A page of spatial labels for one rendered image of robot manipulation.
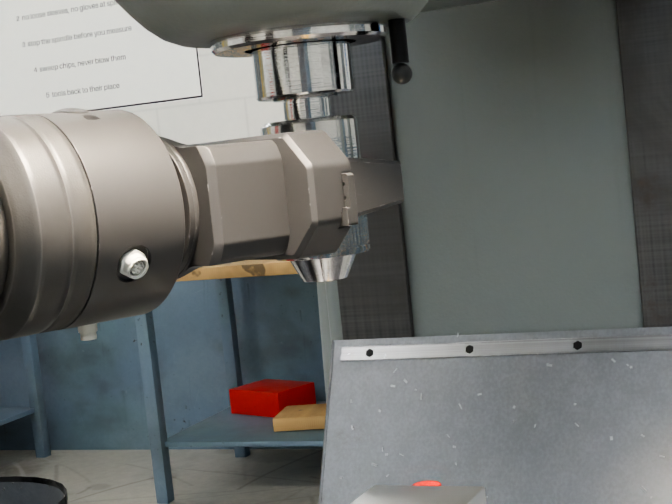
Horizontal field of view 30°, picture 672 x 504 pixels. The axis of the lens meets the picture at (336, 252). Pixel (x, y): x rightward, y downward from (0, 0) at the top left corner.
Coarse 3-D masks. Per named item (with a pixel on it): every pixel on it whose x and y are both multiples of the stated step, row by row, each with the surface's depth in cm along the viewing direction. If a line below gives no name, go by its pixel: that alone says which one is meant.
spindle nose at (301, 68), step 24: (264, 48) 59; (288, 48) 58; (312, 48) 58; (336, 48) 59; (264, 72) 59; (288, 72) 58; (312, 72) 58; (336, 72) 59; (264, 96) 59; (288, 96) 59
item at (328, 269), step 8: (344, 256) 60; (352, 256) 61; (296, 264) 60; (304, 264) 60; (312, 264) 60; (320, 264) 60; (328, 264) 60; (336, 264) 60; (344, 264) 60; (304, 272) 60; (312, 272) 60; (320, 272) 60; (328, 272) 60; (336, 272) 60; (344, 272) 61; (304, 280) 61; (312, 280) 60; (320, 280) 60; (328, 280) 60
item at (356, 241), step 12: (336, 144) 59; (348, 144) 59; (348, 156) 59; (360, 156) 61; (360, 216) 60; (360, 228) 60; (348, 240) 59; (360, 240) 60; (336, 252) 59; (348, 252) 59; (360, 252) 60
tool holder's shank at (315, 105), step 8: (296, 96) 59; (304, 96) 59; (312, 96) 59; (320, 96) 60; (328, 96) 61; (288, 104) 60; (296, 104) 60; (304, 104) 60; (312, 104) 60; (320, 104) 60; (328, 104) 60; (288, 112) 60; (296, 112) 60; (304, 112) 60; (312, 112) 60; (320, 112) 60; (328, 112) 60
